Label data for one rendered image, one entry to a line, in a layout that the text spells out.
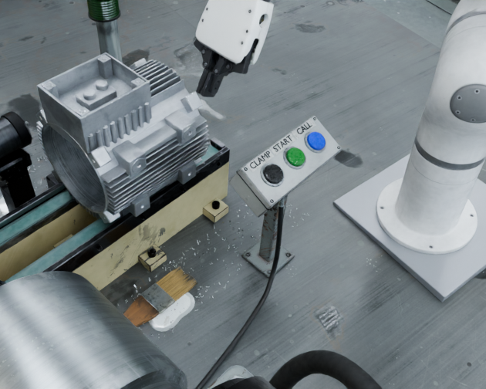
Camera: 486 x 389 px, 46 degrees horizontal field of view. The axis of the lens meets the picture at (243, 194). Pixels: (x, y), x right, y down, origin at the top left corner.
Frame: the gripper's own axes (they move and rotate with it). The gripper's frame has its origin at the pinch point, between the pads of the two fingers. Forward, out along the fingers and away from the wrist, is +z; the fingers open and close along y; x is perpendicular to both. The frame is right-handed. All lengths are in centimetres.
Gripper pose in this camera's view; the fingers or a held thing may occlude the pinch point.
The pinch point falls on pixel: (209, 83)
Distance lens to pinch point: 92.7
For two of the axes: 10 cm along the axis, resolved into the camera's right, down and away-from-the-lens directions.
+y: -7.3, -5.3, 4.3
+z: -3.9, 8.4, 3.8
